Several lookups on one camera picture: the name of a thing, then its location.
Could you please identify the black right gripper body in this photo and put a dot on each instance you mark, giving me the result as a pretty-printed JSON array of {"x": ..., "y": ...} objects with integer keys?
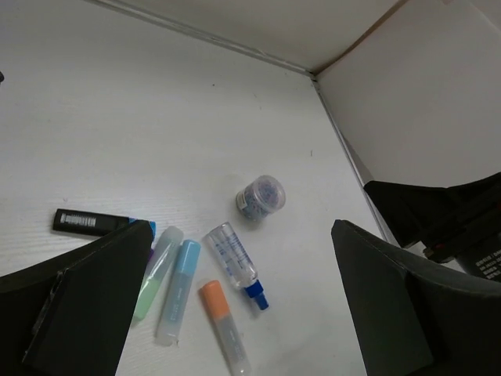
[{"x": 457, "y": 222}]

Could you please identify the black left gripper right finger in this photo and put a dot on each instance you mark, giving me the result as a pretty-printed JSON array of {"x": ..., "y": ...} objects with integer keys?
[{"x": 413, "y": 316}]

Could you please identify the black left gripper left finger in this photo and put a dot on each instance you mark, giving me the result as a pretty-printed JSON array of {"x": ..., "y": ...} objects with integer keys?
[{"x": 70, "y": 315}]

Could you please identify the clear bottle blue nozzle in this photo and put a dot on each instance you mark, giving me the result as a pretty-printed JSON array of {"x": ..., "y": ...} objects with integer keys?
[{"x": 239, "y": 268}]

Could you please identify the clear jar of pins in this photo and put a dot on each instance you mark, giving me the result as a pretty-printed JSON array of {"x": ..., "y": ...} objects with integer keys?
[{"x": 261, "y": 198}]

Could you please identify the black marker blue cap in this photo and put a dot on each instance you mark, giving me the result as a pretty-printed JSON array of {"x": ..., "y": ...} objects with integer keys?
[{"x": 88, "y": 223}]

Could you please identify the light blue highlighter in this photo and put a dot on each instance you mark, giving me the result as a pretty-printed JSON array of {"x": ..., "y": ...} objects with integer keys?
[{"x": 172, "y": 314}]

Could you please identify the green clear-cap highlighter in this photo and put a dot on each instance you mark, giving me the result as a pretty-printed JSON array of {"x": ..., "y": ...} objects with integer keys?
[{"x": 165, "y": 252}]

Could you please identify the orange highlighter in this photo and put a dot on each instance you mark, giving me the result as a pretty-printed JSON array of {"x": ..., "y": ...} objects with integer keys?
[{"x": 225, "y": 328}]

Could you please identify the aluminium rail right edge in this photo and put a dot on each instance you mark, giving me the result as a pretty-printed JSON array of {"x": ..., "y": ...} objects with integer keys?
[{"x": 349, "y": 156}]

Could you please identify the aluminium rail edge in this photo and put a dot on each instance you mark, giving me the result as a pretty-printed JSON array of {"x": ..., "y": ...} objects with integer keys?
[
  {"x": 349, "y": 156},
  {"x": 204, "y": 36}
]

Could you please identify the aluminium rail back edge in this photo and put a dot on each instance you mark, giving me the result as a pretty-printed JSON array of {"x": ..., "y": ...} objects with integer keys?
[{"x": 204, "y": 36}]

